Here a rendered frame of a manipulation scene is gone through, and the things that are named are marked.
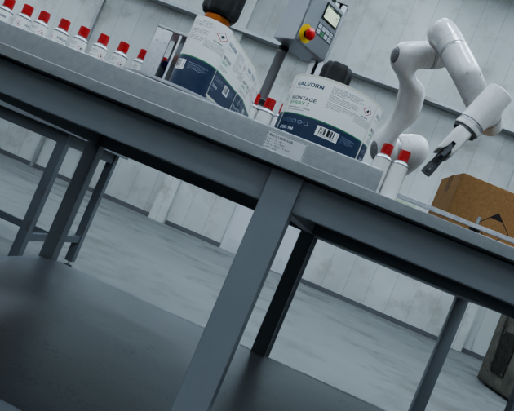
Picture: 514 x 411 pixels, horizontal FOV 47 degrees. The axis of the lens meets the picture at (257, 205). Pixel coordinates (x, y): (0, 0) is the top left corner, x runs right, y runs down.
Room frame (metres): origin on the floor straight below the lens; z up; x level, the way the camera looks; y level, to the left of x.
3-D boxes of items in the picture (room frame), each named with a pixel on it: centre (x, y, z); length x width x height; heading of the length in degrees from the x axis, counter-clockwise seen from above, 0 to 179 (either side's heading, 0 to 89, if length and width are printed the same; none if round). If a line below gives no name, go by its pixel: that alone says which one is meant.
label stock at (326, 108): (1.25, -0.07, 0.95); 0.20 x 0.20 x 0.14
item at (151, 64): (1.81, 0.41, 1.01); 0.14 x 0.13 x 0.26; 82
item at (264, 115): (1.86, 0.09, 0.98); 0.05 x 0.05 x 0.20
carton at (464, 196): (2.03, -0.73, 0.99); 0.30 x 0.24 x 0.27; 88
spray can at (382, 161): (1.80, -0.30, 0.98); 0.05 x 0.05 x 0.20
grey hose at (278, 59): (1.97, 0.12, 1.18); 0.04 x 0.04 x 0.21
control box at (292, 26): (1.94, 0.07, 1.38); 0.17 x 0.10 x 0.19; 137
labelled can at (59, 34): (1.97, 0.83, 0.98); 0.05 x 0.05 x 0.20
